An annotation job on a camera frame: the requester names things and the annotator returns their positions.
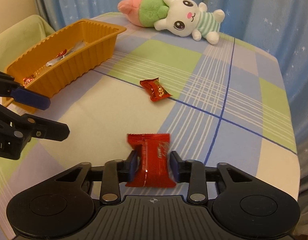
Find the red foil candy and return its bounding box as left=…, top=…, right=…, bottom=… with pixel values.
left=23, top=72, right=39, bottom=86

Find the large red snack packet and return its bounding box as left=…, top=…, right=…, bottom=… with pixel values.
left=126, top=133, right=176, bottom=188

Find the silver grey snack pouch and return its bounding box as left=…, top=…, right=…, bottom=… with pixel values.
left=45, top=41, right=86, bottom=67

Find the small red candy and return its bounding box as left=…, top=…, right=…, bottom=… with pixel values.
left=140, top=77, right=171, bottom=102

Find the light green cushion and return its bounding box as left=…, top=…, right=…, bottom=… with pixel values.
left=0, top=15, right=55, bottom=72

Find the orange plastic tray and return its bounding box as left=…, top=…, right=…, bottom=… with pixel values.
left=1, top=18, right=127, bottom=114

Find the checkered tablecloth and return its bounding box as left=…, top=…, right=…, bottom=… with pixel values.
left=0, top=12, right=300, bottom=239

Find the white bunny plush toy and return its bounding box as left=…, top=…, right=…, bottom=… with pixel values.
left=117, top=0, right=225, bottom=45

